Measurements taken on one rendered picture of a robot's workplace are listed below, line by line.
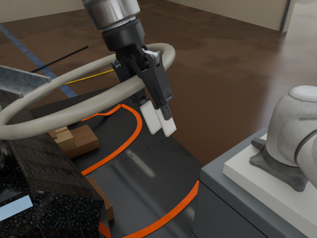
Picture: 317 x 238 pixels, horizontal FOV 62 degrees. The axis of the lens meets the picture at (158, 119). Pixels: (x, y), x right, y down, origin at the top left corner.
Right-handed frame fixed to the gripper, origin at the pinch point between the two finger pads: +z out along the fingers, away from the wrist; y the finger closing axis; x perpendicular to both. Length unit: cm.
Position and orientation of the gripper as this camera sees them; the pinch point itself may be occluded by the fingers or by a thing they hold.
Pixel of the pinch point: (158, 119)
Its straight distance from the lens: 56.4
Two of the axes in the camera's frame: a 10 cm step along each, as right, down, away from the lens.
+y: -6.8, -0.6, 7.3
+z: 3.5, 8.5, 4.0
